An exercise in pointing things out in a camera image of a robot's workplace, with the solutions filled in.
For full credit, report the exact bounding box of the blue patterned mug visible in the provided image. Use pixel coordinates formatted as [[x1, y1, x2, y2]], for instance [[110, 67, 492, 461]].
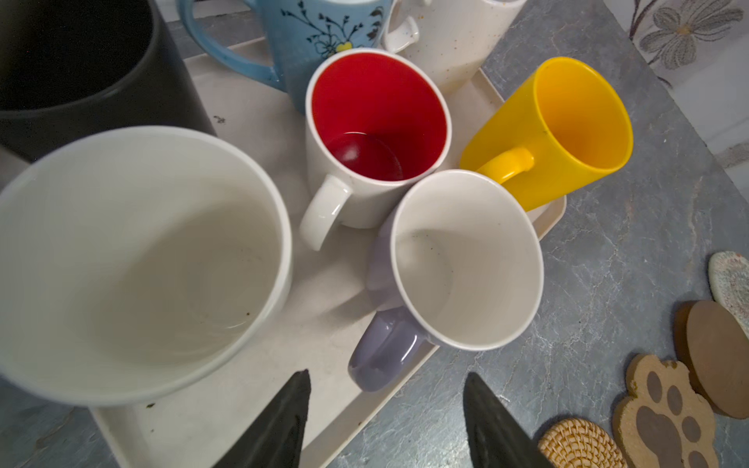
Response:
[[177, 0, 393, 113]]

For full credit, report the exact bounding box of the white speckled mug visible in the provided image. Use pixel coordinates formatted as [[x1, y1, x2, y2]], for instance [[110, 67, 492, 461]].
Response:
[[382, 0, 526, 96]]

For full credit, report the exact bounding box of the white mug red inside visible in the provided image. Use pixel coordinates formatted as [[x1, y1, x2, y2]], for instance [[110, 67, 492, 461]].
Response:
[[300, 48, 453, 251]]

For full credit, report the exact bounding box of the brown paw shaped coaster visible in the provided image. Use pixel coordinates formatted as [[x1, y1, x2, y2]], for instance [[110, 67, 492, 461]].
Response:
[[614, 354, 720, 467]]

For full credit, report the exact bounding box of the black mug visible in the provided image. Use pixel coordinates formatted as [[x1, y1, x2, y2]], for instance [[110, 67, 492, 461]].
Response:
[[1, 1, 215, 163]]

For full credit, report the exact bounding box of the white colourful stitched coaster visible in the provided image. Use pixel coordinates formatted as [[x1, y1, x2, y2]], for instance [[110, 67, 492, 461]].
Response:
[[708, 251, 748, 335]]

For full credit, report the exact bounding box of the purple mug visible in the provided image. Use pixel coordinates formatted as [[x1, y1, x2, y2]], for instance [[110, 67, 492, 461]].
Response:
[[348, 170, 544, 392]]

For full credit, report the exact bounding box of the woven rattan round coaster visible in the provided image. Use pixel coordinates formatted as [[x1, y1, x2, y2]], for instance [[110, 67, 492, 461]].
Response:
[[538, 418, 627, 468]]

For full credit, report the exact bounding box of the brown round wooden coaster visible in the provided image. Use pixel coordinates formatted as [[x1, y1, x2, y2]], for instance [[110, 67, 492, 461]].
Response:
[[673, 300, 748, 419]]

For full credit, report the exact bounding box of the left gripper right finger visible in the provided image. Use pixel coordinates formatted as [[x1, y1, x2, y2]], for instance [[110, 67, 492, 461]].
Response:
[[463, 372, 552, 467]]

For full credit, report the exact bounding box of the yellow mug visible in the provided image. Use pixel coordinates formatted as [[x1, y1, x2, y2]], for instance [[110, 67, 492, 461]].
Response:
[[460, 57, 634, 211]]

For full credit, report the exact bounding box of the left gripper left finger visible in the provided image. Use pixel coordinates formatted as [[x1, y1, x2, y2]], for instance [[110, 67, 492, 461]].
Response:
[[215, 370, 311, 467]]

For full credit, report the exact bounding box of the plain white mug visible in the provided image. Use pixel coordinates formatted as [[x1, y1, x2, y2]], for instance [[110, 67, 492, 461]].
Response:
[[1, 126, 293, 407]]

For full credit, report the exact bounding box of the beige plastic tray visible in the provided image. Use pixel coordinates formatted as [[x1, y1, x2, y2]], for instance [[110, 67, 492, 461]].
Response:
[[90, 37, 568, 468]]

